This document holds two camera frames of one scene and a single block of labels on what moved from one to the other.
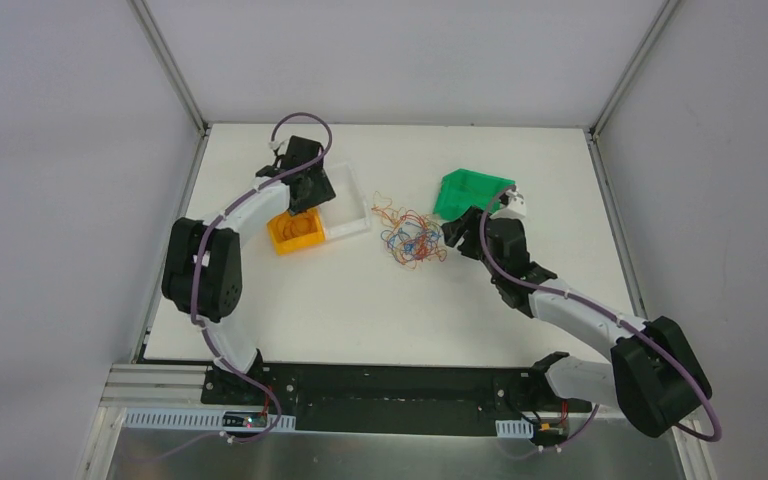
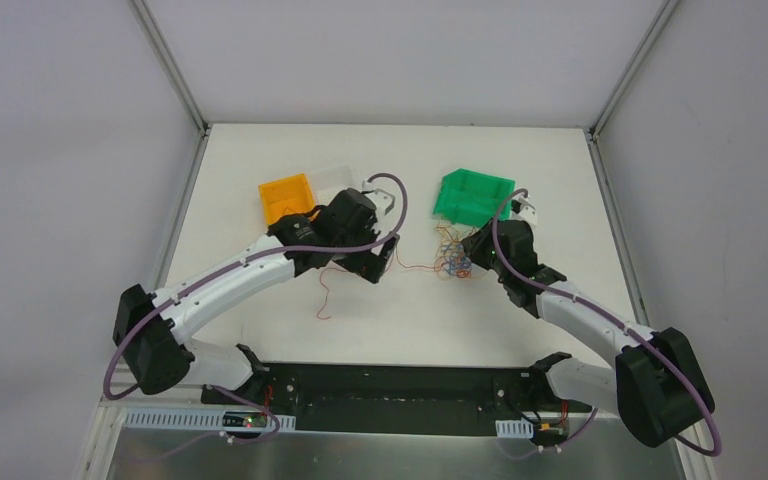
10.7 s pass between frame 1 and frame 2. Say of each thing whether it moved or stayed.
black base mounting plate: stayed
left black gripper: moved
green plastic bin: stayed
